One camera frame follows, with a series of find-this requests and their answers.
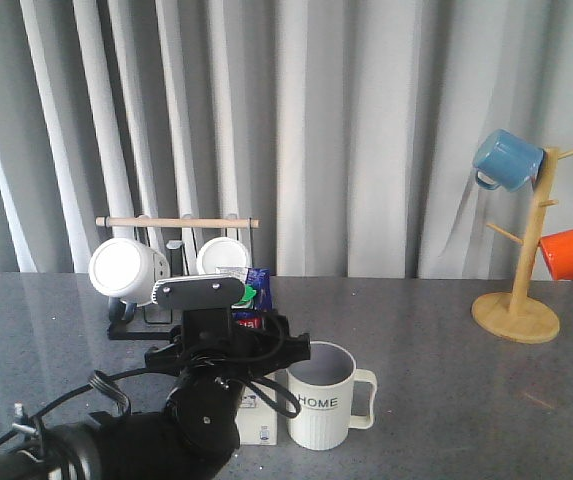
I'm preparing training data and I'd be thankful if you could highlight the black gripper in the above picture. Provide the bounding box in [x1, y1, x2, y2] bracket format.
[145, 309, 311, 379]

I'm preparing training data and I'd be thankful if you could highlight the blue white milk carton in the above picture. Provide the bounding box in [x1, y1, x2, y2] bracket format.
[215, 266, 278, 445]

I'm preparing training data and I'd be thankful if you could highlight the cream HOME mug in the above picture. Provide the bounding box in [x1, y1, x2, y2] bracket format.
[286, 341, 378, 451]

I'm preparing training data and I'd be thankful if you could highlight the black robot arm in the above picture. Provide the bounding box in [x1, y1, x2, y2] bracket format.
[0, 309, 311, 479]

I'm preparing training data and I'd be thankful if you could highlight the white ribbed mug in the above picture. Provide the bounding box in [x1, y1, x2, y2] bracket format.
[196, 237, 251, 274]

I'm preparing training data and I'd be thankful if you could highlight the white smiley mug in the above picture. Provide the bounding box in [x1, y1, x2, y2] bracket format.
[88, 238, 170, 323]

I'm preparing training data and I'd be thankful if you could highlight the grey pleated curtain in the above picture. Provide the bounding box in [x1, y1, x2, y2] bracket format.
[0, 1, 573, 279]

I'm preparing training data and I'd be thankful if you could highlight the wooden mug tree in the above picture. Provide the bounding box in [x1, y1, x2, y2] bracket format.
[471, 147, 573, 344]

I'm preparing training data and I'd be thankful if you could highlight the blue enamel mug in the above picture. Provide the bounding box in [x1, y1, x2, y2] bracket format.
[473, 129, 544, 192]

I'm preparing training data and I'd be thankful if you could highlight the orange enamel mug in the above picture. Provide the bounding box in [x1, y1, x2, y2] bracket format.
[539, 229, 573, 280]

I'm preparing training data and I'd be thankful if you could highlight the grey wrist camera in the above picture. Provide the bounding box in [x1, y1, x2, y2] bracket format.
[151, 274, 245, 311]

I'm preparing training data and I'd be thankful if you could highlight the black wire mug rack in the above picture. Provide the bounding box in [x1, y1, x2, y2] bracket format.
[95, 215, 260, 340]

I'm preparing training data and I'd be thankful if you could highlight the black cable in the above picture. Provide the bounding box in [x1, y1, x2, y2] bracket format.
[0, 314, 302, 459]

